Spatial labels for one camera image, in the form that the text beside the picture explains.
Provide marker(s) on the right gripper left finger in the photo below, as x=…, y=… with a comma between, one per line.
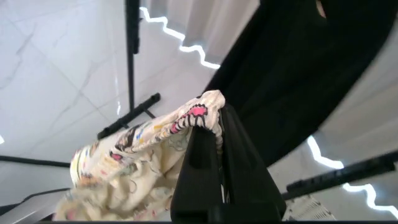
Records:
x=199, y=186

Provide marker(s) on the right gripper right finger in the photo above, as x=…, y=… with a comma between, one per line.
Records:
x=252, y=193

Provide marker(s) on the cream printed garment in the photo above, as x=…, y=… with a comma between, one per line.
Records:
x=130, y=174

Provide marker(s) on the black short-sleeved shirt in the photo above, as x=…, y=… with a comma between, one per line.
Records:
x=295, y=77

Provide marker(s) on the white laundry basket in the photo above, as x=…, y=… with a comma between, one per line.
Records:
x=308, y=210

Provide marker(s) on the black clothes rack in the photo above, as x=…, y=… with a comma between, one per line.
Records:
x=132, y=31

